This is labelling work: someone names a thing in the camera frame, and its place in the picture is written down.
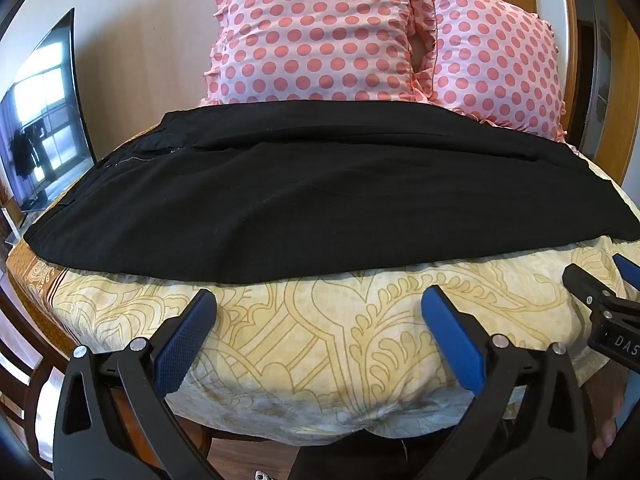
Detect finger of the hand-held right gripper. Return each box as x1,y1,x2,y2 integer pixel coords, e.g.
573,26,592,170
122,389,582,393
612,254,640,293
562,263,617,311

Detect black pants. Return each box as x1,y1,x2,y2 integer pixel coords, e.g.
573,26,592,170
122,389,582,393
22,100,640,285

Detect pink polka dot pillow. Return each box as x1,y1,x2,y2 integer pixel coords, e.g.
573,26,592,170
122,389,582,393
201,0,437,107
411,0,572,142

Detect wooden door frame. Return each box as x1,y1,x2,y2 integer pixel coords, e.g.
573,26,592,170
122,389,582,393
556,0,585,157

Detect person's right hand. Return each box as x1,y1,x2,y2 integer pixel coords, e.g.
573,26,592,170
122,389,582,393
585,374,627,462

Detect flat screen television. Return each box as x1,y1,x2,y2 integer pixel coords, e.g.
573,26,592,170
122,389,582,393
0,7,97,217

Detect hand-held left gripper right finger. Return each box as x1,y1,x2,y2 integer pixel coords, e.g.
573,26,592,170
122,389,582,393
421,285,589,480

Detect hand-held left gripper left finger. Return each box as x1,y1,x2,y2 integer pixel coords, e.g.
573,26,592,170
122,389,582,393
52,288,226,480

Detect yellow patterned bed sheet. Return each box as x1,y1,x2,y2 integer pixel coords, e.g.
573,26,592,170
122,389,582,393
6,142,640,442

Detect dark wooden chair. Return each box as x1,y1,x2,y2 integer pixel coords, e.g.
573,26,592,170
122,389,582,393
0,330,57,463

